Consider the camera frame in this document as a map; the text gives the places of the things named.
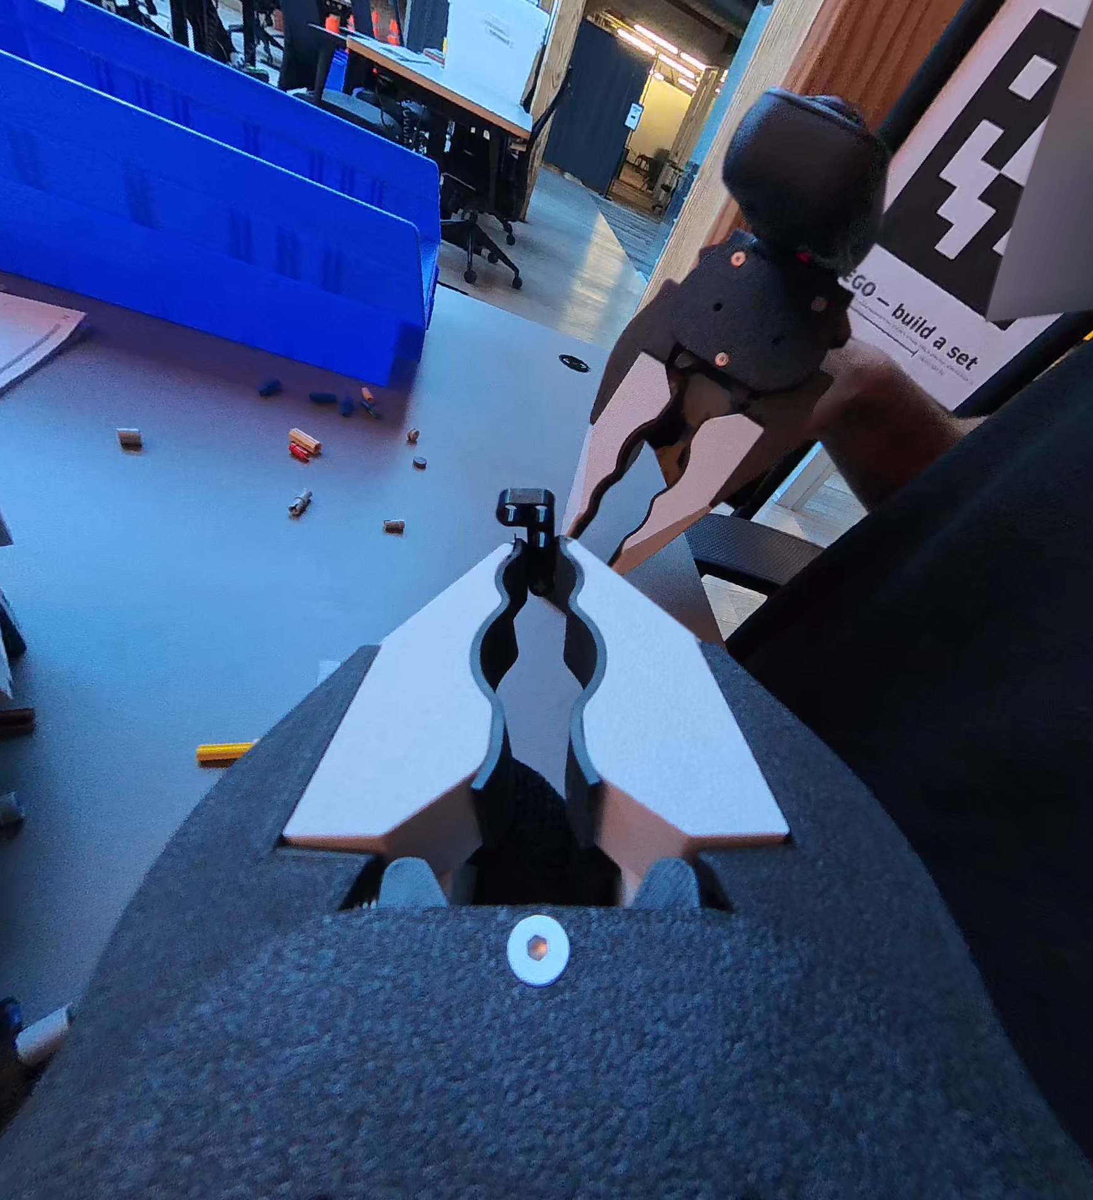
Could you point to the black framed task sign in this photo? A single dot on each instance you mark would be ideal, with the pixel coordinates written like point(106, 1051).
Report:
point(939, 309)

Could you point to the white box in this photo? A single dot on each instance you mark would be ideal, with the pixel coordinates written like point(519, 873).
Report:
point(496, 37)

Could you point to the black mesh office chair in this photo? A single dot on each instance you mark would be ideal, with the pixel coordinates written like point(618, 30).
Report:
point(753, 552)

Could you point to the white instruction booklet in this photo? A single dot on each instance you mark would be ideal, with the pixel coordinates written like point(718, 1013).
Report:
point(3, 346)

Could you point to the wooden top desk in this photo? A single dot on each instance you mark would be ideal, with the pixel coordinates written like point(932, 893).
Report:
point(443, 94)

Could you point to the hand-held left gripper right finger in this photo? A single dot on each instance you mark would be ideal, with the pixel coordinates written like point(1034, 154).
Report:
point(679, 740)

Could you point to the dark partition curtain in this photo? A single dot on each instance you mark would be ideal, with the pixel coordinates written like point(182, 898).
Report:
point(599, 103)

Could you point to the orange lego pin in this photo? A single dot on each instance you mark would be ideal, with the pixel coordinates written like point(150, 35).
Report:
point(370, 401)

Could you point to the grey lego pin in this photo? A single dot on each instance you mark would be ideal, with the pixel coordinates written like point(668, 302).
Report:
point(301, 502)

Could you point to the blue plastic bin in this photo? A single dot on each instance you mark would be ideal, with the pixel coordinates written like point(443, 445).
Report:
point(182, 262)
point(256, 120)

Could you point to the yellow lego axle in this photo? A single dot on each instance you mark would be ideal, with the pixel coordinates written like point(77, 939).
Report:
point(224, 751)

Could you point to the slim wooden post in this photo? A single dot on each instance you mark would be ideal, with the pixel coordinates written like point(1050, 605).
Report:
point(556, 94)

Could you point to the wide wooden post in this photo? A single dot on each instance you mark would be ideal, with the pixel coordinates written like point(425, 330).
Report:
point(790, 55)

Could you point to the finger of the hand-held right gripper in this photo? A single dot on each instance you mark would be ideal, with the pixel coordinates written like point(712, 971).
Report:
point(617, 420)
point(705, 468)

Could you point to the black L-shaped lego beam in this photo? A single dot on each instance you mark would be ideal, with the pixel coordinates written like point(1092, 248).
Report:
point(528, 506)

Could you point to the person's right forearm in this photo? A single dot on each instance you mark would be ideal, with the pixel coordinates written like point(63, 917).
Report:
point(922, 440)

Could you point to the black table grommet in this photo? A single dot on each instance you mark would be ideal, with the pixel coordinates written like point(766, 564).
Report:
point(576, 362)

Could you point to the person's right hand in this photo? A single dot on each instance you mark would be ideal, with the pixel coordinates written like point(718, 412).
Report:
point(856, 394)

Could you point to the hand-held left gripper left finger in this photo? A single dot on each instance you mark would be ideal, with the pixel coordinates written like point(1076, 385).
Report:
point(397, 731)

